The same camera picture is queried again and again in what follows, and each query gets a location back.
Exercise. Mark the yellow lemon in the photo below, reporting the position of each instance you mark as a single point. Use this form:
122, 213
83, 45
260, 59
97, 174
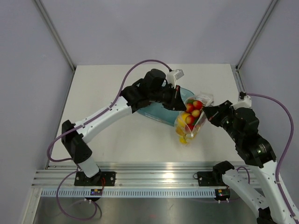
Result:
182, 117

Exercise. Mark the aluminium frame post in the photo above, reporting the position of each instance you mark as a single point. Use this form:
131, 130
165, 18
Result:
53, 31
257, 32

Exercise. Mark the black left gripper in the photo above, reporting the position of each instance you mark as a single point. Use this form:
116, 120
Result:
174, 103

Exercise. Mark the right aluminium frame post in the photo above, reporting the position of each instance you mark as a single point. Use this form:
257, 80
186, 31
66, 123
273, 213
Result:
257, 32

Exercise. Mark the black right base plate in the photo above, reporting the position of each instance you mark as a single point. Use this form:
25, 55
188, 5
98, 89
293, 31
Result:
209, 179

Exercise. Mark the yellow banana bunch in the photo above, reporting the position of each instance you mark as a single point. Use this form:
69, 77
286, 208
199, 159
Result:
185, 135

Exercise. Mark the red strawberries with leaves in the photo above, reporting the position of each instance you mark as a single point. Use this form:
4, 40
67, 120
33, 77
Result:
194, 107

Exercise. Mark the aluminium mounting rail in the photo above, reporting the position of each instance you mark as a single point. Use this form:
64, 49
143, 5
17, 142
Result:
146, 175

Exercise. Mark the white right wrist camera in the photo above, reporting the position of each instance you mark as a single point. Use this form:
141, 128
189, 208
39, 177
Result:
243, 102

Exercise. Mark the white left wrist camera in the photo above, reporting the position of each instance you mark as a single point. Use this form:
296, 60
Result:
173, 76

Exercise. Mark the clear dotted zip bag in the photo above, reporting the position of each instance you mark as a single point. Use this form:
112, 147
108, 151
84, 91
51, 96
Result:
207, 99

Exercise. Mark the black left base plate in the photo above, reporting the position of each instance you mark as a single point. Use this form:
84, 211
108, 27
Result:
103, 178

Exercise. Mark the teal plastic tray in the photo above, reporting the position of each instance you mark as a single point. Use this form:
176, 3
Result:
156, 110

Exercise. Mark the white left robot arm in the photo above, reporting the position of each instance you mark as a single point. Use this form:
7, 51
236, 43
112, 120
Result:
76, 136

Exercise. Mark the left aluminium frame post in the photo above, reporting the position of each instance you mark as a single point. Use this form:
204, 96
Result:
53, 31

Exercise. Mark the white slotted cable duct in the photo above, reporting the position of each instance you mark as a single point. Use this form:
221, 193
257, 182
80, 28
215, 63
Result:
131, 193

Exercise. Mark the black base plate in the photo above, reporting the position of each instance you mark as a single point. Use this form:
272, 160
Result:
209, 179
103, 178

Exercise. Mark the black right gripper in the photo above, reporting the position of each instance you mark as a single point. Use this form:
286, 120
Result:
214, 112

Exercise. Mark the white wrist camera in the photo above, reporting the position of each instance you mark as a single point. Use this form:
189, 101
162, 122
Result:
173, 76
243, 102

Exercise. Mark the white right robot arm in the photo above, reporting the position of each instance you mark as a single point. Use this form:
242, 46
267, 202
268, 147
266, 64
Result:
276, 205

